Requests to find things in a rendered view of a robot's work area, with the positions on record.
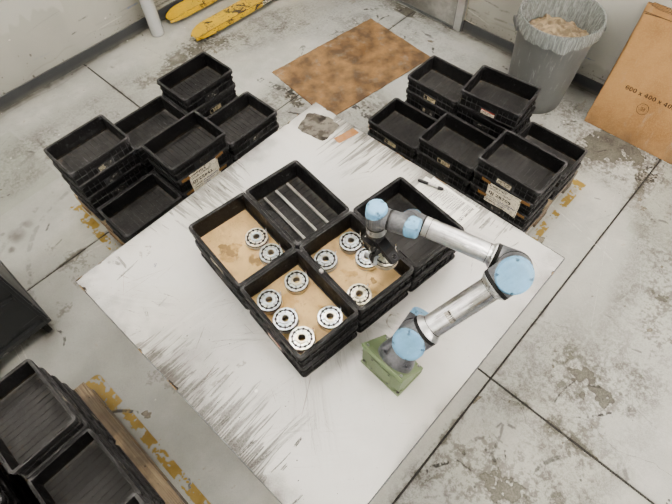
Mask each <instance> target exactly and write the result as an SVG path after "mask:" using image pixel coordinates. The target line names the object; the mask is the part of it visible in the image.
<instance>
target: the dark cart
mask: <svg viewBox="0 0 672 504"><path fill-rule="evenodd" d="M50 321H51V319H50V317H49V316H48V315H47V314H46V313H45V312H44V310H43V309H42V308H41V307H40V306H39V305H38V303H37V302H36V301H35V300H34V299H33V298H32V296H31V295H30V294H29V293H28V292H27V290H26V289H25V288H24V287H23V286H22V285H21V283H20V282H19V281H18V280H17V279H16V278H15V276H14V275H13V274H12V273H11V272H10V271H9V269H8V268H7V267H6V266H5V265H4V264H3V262H2V261H1V260H0V359H1V358H3V357H4V356H5V355H7V354H8V353H9V352H11V351H12V350H13V349H15V348H16V347H17V346H19V345H20V344H21V343H23V342H24V341H25V340H26V339H28V338H29V337H30V336H32V335H33V334H34V333H36V332H37V331H38V330H40V329H43V330H45V331H47V332H48V333H49V332H50V331H51V330H53V329H52V328H51V327H50V326H49V325H48V323H49V322H50Z"/></svg>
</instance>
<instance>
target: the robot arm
mask: <svg viewBox="0 0 672 504"><path fill-rule="evenodd" d="M365 217H366V224H365V225H363V228H364V229H365V230H366V232H365V233H364V234H363V235H362V236H361V237H360V241H361V245H362V246H364V247H365V248H366V249H367V250H370V251H369V253H368V252H365V255H366V257H367V258H368V259H369V260H370V262H371V264H372V265H373V266H376V265H377V262H378V261H377V259H378V257H379V255H378V254H380V253H382V256H383V257H385V259H386V260H387V261H388V262H389V264H391V265H392V264H395V263H396V262H397V261H398V260H400V258H401V256H400V254H399V253H398V252H397V251H396V249H395V248H394V247H393V245H392V244H391V243H390V241H389V240H388V239H387V238H386V232H387V231H390V232H393V233H396V234H399V235H402V236H404V237H406V238H412V239H415V238H417V237H418V235H420V236H423V237H425V238H427V239H429V240H432V241H434V242H436V243H439V244H441V245H443V246H446V247H448V248H450V249H453V250H455V251H457V252H459V253H462V254H464V255H466V256H469V257H471V258H473V259H476V260H478V261H480V262H482V263H485V264H486V267H487V268H488V269H486V270H485V271H484V272H483V277H482V278H481V279H480V280H478V281H477V282H475V283H474V284H472V285H471V286H469V287H468V288H466V289H465V290H463V291H462V292H460V293H459V294H457V295H456V296H454V297H453V298H451V299H450V300H448V301H447V302H445V303H444V304H442V305H440V306H439V307H437V308H436V309H434V310H433V311H431V312H430V313H428V312H427V311H425V310H423V309H421V308H419V307H413V308H412V310H410V311H409V314H408V315H407V316H406V318H405V319H404V321H403V322H402V323H401V325H400V326H399V328H398V329H397V330H396V332H395V333H394V335H393V336H391V337H390V338H389V339H387V340H386V341H384V342H383V343H382V344H381V345H380V346H379V348H378V353H379V355H380V357H381V358H382V360H383V361H384V362H385V363H386V364H387V365H388V366H390V367H391V368H393V369H394V370H396V371H398V372H401V373H405V374H407V373H410V372H411V370H412V369H413V367H414V364H415V361H416V360H417V359H418V358H420V357H421V356H422V355H423V354H424V352H425V351H426V350H428V349H429V348H431V347H432V346H434V345H435V344H437V343H438V340H439V337H440V336H441V335H443V334H444V333H446V332H447V331H449V330H451V329H452V328H454V327H455V326H457V325H458V324H460V323H462V322H463V321H465V320H466V319H468V318H470V317H471V316H473V315H474V314H476V313H477V312H479V311H481V310H482V309H484V308H485V307H487V306H488V305H490V304H492V303H493V302H495V301H496V300H503V301H505V300H507V299H509V298H510V297H512V296H513V295H519V294H522V293H524V292H526V291H527V290H528V289H529V288H530V287H531V285H532V283H533V281H534V277H535V271H534V267H533V263H532V260H531V258H530V257H529V256H528V255H527V254H526V253H524V252H522V251H520V250H517V249H514V248H511V247H508V246H506V245H503V244H501V243H496V244H493V243H491V242H488V241H486V240H484V239H481V238H479V237H476V236H474V235H472V234H469V233H467V232H465V231H462V230H460V229H457V228H455V227H453V226H450V225H448V224H446V223H443V222H441V221H439V220H436V219H434V218H431V217H429V216H427V215H424V214H422V213H421V212H420V211H419V210H417V209H408V210H406V211H404V212H399V211H396V210H393V209H390V208H388V207H387V204H386V203H385V202H384V201H383V200H381V199H373V200H371V201H369V202H368V203H367V205H366V211H365ZM362 241H363V243H364V244H363V243H362Z"/></svg>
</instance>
